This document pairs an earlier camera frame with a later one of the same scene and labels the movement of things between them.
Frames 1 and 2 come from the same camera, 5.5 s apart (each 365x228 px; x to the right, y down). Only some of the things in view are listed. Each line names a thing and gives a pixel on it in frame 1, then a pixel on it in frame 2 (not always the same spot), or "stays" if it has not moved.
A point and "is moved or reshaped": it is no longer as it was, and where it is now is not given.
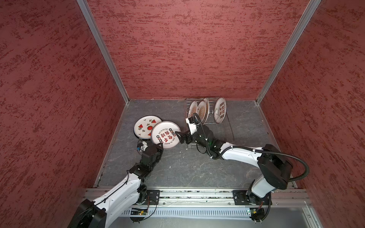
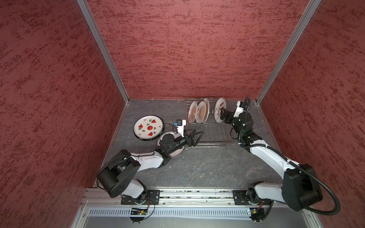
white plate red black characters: x=164 y=132 is moved or reshaped
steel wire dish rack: x=210 y=111 stays
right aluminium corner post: x=311 y=7 stays
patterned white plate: x=220 y=110 stays
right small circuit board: x=257 y=214 stays
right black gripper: x=183 y=135 → x=230 y=115
